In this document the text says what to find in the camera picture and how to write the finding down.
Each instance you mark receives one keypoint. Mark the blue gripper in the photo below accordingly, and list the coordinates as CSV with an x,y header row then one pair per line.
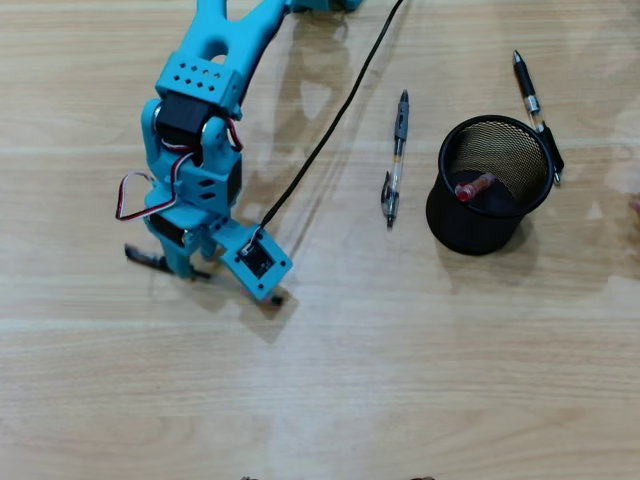
x,y
166,232

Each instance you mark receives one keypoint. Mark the grey grip clear retractable pen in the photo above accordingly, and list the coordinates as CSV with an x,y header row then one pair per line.
x,y
402,120

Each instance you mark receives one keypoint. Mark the red retractable pen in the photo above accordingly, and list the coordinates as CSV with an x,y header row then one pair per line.
x,y
472,186

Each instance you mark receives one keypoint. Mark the black retractable pen with label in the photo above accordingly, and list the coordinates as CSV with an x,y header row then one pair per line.
x,y
525,80

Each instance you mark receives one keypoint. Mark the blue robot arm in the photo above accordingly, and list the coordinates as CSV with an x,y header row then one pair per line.
x,y
240,35

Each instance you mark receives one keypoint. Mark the black mesh pen holder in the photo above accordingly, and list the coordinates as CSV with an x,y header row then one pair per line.
x,y
460,225

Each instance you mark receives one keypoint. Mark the blue wrist camera module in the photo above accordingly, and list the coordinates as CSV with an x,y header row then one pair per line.
x,y
270,277

